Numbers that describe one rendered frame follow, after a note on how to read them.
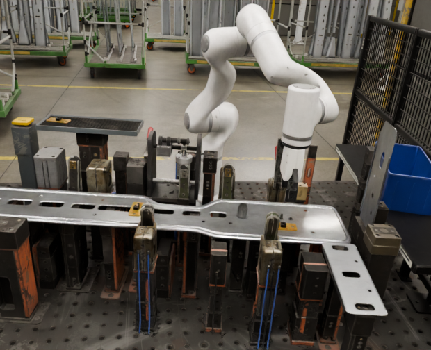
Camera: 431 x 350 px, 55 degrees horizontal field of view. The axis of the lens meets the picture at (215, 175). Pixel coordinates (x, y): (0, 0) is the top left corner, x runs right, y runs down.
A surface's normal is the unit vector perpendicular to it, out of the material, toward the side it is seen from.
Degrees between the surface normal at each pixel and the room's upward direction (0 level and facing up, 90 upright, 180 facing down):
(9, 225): 0
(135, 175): 90
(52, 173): 90
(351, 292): 0
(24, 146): 90
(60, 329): 0
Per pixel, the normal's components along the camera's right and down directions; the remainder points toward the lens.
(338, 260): 0.06, -0.90
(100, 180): -0.03, 0.43
